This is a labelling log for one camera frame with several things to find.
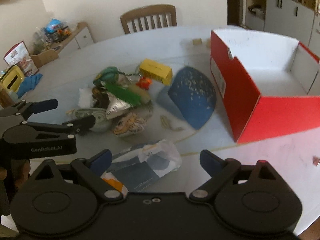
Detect silver foil snack bag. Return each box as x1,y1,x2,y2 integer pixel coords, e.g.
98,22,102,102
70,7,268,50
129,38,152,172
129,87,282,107
104,81,132,120

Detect green embroidered pouch with tassel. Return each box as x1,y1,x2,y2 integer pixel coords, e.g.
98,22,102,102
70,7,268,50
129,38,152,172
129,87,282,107
93,66,141,107

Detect red toy horse keychain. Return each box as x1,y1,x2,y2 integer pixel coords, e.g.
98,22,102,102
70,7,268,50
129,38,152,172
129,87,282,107
136,76,152,90

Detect yellow rectangular box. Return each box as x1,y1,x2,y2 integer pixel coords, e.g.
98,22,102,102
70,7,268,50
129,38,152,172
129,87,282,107
139,59,173,86

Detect blue cloth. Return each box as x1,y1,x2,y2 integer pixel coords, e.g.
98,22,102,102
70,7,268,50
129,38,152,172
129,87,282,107
16,73,43,99

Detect yellow tissue box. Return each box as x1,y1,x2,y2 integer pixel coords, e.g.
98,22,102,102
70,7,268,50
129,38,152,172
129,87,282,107
1,64,25,93

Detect clear plastic bag with card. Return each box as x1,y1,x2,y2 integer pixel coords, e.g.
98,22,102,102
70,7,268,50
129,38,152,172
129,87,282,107
101,139,182,195

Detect red white gift bag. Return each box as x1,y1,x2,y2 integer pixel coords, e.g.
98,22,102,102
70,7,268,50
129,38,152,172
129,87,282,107
3,41,39,76

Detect tiger pattern round pouch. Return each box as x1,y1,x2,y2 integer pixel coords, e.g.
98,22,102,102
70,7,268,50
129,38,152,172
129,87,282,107
112,112,148,137

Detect blue speckled cap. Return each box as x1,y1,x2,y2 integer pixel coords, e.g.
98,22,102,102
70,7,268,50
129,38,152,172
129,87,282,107
156,66,216,130

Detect low white drawer cabinet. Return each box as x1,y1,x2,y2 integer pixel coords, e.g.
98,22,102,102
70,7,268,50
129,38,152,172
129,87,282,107
31,22,94,68

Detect small beige blocks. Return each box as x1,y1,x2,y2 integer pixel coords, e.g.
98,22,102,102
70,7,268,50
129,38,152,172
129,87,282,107
192,38,211,48

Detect wooden slat-back chair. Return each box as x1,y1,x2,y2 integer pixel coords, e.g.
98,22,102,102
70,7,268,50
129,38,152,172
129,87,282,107
120,4,177,34

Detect white cabinet wall unit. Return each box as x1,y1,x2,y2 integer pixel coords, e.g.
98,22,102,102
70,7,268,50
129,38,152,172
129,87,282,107
244,0,319,55

